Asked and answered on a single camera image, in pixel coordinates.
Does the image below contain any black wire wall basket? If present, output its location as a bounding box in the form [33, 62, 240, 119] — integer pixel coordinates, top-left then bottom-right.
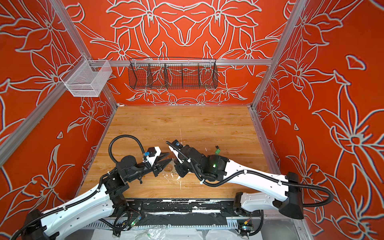
[128, 58, 219, 90]

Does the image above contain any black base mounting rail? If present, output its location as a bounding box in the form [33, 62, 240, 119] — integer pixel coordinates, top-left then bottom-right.
[101, 197, 262, 229]

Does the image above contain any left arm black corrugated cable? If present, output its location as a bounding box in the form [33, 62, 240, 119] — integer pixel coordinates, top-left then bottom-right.
[8, 134, 146, 240]

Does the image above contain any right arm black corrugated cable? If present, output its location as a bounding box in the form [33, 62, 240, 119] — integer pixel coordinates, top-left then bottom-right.
[166, 140, 335, 208]

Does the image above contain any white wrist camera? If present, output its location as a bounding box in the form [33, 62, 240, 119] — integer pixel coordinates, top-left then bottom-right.
[143, 147, 161, 168]
[176, 145, 189, 164]

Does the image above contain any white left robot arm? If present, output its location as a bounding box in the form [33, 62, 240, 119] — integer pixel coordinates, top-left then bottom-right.
[12, 152, 171, 240]

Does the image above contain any white wire wall basket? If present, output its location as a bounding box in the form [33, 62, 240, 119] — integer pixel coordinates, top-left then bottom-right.
[60, 55, 112, 97]

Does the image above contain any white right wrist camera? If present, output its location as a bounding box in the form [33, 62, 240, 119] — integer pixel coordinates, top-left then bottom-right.
[176, 145, 189, 164]

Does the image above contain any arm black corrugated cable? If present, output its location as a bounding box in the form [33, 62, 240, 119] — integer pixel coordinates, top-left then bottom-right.
[166, 140, 335, 208]
[8, 134, 146, 240]

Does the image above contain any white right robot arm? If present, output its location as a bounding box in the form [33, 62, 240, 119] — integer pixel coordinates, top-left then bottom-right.
[167, 140, 304, 220]

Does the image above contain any green key tag with key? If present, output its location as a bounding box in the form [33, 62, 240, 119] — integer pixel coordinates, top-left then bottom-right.
[215, 146, 221, 155]

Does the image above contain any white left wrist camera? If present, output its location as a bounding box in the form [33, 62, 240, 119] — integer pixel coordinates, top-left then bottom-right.
[143, 147, 161, 168]

